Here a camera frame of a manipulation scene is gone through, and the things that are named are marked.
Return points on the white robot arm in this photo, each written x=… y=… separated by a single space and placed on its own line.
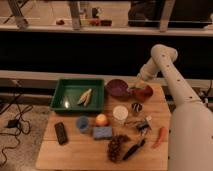
x=190 y=144

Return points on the green plastic tray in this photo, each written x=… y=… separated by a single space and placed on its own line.
x=69 y=91

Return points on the orange carrot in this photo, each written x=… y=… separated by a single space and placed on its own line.
x=160 y=138

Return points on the black remote control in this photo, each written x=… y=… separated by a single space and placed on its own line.
x=61 y=133

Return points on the black power adapter with cables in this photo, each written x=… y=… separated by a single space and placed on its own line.
x=18 y=123

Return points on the purple bowl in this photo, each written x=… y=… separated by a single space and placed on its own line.
x=117 y=88

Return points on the bunch of dark grapes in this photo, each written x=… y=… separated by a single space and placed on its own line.
x=114 y=147

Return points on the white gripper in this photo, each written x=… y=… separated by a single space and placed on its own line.
x=141 y=77

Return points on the blue cup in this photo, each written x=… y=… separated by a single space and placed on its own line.
x=82 y=124

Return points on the black handled knife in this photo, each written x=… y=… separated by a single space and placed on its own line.
x=133 y=149

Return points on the small striped jar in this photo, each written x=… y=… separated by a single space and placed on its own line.
x=136 y=108

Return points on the red yellow apple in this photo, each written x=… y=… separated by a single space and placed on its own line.
x=101 y=120

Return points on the white cup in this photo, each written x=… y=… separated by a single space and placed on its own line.
x=120 y=114

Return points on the metal binder clip tool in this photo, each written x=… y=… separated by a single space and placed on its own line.
x=141 y=125

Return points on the red bowl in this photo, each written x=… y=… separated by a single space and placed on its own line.
x=142 y=94

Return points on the blue sponge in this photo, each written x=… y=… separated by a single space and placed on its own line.
x=102 y=132

